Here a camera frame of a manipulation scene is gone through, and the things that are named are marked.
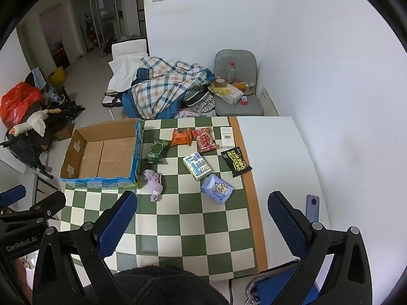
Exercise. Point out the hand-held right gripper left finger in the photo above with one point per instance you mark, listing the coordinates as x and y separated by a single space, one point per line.
117 222

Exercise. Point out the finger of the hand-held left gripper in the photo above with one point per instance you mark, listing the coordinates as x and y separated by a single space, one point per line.
47 206
12 194

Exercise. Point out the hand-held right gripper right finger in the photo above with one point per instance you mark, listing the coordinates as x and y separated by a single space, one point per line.
286 225

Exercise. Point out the purple fleece cloth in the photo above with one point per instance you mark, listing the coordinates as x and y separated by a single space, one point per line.
155 185

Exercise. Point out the printed cardboard box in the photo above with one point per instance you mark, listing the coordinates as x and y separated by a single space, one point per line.
95 159

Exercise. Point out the blue smartphone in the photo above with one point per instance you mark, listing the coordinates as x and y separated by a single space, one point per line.
312 206

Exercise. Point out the black stroller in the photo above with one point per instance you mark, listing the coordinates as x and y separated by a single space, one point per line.
28 147

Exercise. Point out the blue chair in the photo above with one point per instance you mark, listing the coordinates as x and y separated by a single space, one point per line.
279 287

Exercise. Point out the green white checkered table mat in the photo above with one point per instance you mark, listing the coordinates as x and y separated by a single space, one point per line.
190 222

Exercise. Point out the white goose plush toy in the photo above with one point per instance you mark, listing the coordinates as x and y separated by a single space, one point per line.
31 122

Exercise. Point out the light blue star tissue pack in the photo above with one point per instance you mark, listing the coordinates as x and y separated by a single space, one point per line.
217 189

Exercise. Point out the black wipes packet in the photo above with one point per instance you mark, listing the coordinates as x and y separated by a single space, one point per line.
236 162

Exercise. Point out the green snack packet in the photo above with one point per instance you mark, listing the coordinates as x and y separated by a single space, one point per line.
156 151

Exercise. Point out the dark fleece clothing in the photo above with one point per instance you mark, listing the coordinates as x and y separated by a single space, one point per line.
168 287

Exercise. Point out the red plastic bag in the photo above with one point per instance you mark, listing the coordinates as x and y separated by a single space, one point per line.
19 101

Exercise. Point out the white blue tissue pack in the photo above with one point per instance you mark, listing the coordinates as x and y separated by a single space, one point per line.
197 166

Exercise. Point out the orange snack packet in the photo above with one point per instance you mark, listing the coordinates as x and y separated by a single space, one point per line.
182 137

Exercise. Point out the small white flat box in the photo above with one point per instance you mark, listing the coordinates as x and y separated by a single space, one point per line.
226 136

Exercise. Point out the red snack packet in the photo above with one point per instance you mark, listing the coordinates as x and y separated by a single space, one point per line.
206 139

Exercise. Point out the white leaning panel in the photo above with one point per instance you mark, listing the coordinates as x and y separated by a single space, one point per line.
269 101

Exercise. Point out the yellow bucket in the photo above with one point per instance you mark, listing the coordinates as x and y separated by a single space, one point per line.
57 76

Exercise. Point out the small red white box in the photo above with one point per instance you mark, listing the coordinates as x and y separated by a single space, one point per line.
244 101

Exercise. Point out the white paper package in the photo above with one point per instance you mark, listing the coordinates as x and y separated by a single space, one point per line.
227 94

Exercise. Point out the plaid blanket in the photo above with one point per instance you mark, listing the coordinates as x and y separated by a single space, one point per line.
162 85

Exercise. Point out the yellow snack bag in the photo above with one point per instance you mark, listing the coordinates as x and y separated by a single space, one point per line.
240 86

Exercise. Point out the black white patterned bag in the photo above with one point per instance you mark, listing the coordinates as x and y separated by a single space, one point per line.
198 100

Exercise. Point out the white cloth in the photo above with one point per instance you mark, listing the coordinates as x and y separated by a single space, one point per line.
124 68

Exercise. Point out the brown tape roll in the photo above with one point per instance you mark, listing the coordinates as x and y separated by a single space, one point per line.
220 83

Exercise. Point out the clear plastic bottle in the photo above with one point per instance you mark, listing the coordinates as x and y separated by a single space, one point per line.
231 71

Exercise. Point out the grey padded chair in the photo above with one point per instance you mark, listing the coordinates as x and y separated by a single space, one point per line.
237 62

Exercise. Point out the white chair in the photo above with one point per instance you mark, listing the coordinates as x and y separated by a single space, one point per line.
128 47

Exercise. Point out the sliding glass door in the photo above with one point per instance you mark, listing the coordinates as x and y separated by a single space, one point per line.
95 12

